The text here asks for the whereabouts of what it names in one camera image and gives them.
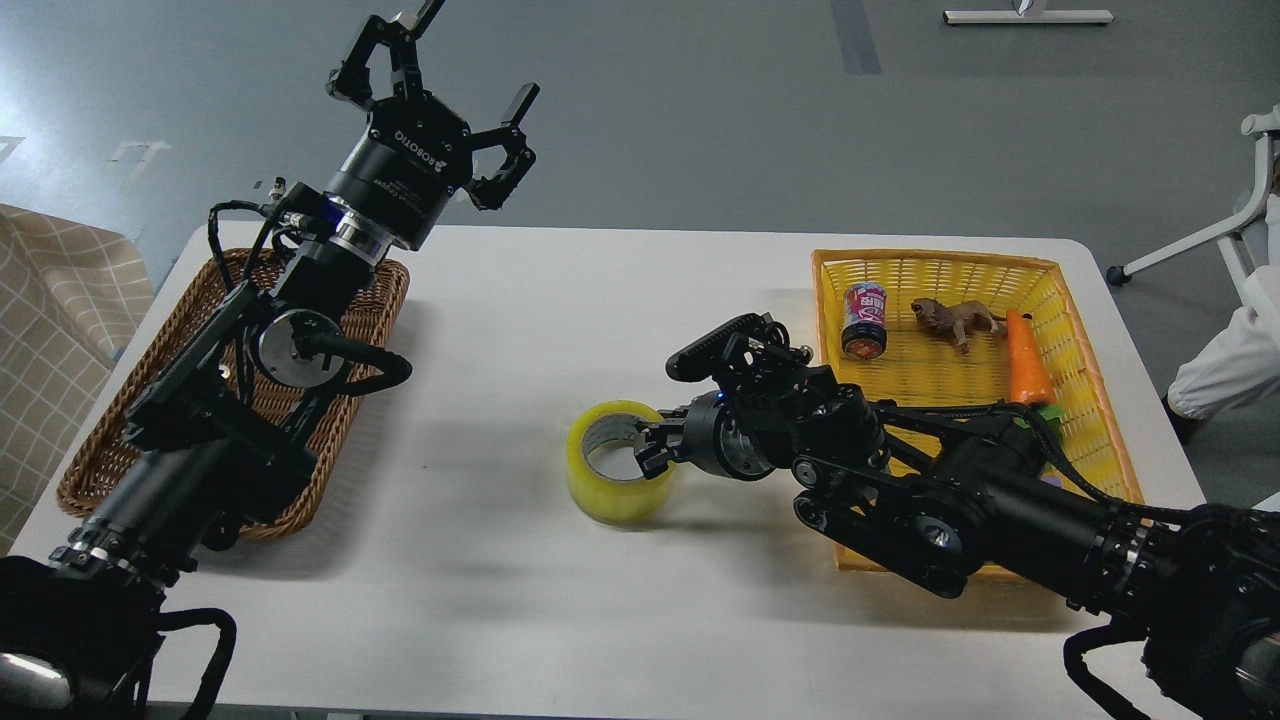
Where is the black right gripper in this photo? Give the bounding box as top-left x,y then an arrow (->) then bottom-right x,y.
634,392 -> 776,480

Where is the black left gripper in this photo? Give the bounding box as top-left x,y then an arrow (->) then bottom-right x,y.
325,0 -> 541,252

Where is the yellow tape roll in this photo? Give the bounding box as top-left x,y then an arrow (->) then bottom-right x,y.
564,400 -> 675,527

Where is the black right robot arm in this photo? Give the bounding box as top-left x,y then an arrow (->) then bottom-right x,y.
634,313 -> 1279,719

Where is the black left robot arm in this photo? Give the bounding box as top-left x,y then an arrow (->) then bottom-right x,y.
3,1 -> 539,719

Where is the small soda can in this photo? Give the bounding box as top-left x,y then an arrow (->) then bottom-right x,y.
840,282 -> 888,360

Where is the yellow plastic basket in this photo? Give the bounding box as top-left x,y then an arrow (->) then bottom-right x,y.
809,249 -> 1147,585

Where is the brown wicker basket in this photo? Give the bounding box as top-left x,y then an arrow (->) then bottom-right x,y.
58,249 -> 410,542

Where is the brown toy lion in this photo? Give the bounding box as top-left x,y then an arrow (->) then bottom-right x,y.
910,297 -> 1009,355

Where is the beige checkered cloth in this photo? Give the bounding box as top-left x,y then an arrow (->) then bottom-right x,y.
1,205 -> 154,550

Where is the orange toy carrot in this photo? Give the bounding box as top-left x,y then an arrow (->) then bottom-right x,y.
1005,307 -> 1065,427

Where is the white floor stand base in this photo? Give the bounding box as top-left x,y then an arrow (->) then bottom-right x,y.
942,1 -> 1115,27

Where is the seated person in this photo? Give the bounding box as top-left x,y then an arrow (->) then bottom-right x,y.
1162,190 -> 1280,446

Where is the white chair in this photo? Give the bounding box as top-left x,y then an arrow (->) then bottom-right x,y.
1103,105 -> 1279,302

